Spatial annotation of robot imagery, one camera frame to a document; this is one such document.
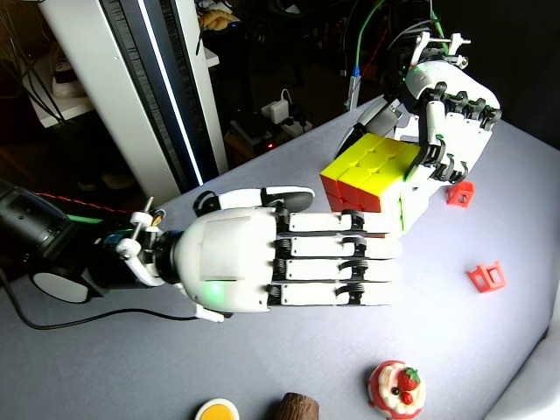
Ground green cable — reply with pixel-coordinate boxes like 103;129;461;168
354;0;389;74

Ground small red plastic stool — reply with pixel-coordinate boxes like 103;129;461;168
445;179;475;209
465;261;508;293

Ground white shelf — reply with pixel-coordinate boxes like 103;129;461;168
26;94;95;129

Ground brown toy chocolate log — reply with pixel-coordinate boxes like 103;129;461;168
271;392;320;420

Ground grey plug with blue end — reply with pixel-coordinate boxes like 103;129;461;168
345;65;364;111

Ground toy strawberry cream cake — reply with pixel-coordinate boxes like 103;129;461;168
366;359;428;420

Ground toy bread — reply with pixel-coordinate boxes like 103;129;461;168
199;8;242;32

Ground white column with black strips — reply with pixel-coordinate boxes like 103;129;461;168
37;0;231;205

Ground round white yellow toy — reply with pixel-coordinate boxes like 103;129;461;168
194;397;241;420

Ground Rubik's cube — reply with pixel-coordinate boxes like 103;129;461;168
320;132;443;240

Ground white power adapter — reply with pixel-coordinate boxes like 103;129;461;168
261;89;295;124

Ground white shoe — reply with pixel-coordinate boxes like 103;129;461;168
51;60;85;100

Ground grey table cloth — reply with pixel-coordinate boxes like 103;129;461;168
0;95;560;420

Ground black cable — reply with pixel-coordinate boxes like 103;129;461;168
0;269;200;332

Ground white power strip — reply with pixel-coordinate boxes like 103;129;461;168
279;115;314;137

